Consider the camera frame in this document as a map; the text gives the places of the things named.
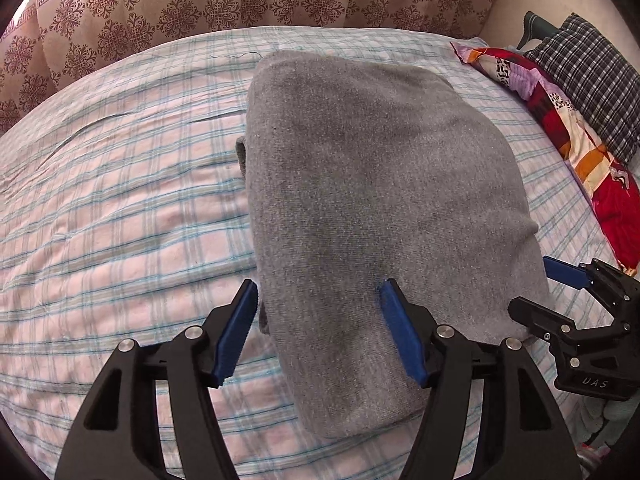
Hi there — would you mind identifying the brown patterned curtain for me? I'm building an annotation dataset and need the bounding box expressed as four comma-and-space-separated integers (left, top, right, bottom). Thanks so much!
0, 0, 498, 136

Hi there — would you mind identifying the plaid bed sheet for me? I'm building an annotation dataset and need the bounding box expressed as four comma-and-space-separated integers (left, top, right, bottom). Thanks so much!
0, 25, 608, 480

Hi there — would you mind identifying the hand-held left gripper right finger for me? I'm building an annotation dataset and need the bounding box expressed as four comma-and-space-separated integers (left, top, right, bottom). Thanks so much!
378, 279, 584, 480

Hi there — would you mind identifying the dark checked pillow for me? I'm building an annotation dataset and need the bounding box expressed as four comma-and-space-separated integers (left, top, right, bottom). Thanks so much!
522, 12, 640, 166

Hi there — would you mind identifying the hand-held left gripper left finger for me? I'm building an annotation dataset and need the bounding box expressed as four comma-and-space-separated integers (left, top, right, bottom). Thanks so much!
54, 279, 260, 480

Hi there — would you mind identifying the light green cloth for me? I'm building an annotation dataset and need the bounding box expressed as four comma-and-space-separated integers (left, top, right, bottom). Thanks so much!
582, 397, 640, 463

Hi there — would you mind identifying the red rose floral quilt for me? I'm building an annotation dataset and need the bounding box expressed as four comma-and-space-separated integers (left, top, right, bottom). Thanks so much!
450, 40, 640, 278

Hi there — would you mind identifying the dark green object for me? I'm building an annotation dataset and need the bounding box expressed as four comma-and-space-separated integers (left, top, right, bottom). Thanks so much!
516, 10, 557, 52

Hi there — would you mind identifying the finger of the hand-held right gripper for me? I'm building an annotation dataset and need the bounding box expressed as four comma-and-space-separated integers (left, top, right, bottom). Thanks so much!
543, 255, 609, 291
507, 295, 577, 345

